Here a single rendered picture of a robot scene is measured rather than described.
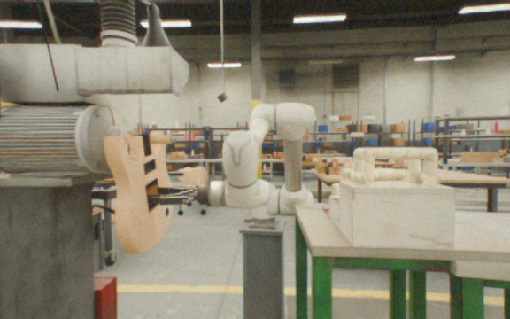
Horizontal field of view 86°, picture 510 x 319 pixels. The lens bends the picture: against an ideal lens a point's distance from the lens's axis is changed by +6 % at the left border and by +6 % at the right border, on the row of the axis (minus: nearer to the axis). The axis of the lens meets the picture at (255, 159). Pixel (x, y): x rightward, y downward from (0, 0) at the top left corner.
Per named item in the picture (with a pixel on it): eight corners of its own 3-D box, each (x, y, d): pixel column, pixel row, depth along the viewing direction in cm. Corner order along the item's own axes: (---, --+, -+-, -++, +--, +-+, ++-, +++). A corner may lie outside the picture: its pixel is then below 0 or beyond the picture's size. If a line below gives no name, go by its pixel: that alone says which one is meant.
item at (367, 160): (364, 187, 75) (364, 153, 75) (359, 185, 78) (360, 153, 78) (375, 187, 75) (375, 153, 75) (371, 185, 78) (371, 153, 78)
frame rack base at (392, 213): (352, 248, 75) (352, 187, 74) (338, 230, 90) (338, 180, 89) (456, 251, 73) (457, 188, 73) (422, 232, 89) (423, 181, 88)
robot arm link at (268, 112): (246, 113, 127) (274, 112, 125) (251, 97, 141) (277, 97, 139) (250, 136, 135) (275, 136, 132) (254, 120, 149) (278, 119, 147)
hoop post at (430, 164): (427, 187, 74) (428, 153, 73) (420, 185, 77) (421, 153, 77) (439, 187, 74) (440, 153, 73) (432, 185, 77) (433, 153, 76)
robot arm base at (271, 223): (247, 219, 185) (247, 212, 185) (278, 221, 181) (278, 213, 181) (241, 227, 168) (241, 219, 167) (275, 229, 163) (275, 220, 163)
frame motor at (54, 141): (-31, 179, 90) (-38, 98, 88) (43, 171, 116) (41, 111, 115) (96, 178, 87) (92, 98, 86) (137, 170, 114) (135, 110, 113)
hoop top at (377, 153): (364, 159, 74) (364, 148, 74) (360, 159, 78) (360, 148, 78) (440, 159, 73) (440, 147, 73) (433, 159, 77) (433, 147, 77)
